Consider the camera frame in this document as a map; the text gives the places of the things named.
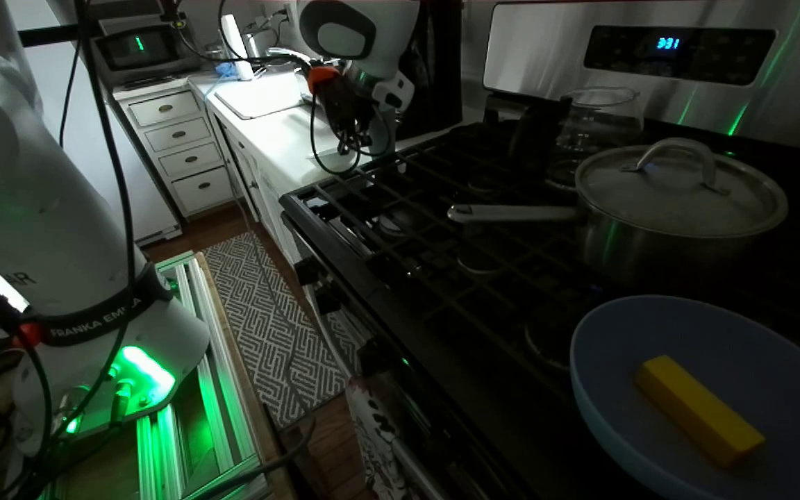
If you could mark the steel pot with lid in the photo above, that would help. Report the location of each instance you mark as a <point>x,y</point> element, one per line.
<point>667,215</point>

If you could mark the patterned grey floor rug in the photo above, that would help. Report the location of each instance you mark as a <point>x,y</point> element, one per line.
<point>282,352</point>

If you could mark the white kitchen counter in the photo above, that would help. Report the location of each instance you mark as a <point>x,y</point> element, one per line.
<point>279,146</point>

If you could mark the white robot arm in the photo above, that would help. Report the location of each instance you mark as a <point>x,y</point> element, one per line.
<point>104,342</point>

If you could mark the yellow block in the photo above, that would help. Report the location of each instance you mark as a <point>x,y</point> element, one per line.
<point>703,417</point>

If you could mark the light blue plate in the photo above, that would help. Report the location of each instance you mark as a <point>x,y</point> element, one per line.
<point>743,362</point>

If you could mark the paper towel roll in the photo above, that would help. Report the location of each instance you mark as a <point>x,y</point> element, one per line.
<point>233,42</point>

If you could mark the white drawer cabinet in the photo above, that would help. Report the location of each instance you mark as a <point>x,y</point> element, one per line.
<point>175,134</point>

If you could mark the black coffee maker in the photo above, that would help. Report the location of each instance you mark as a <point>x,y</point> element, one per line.
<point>433,67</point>

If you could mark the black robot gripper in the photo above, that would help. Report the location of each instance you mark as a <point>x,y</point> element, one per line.
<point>363,112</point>

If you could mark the black microwave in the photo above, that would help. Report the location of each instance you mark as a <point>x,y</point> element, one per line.
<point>138,51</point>

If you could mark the black gas stove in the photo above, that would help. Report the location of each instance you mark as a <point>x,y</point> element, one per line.
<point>460,335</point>

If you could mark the glass jar on stove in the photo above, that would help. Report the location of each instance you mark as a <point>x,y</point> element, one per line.
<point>597,119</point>

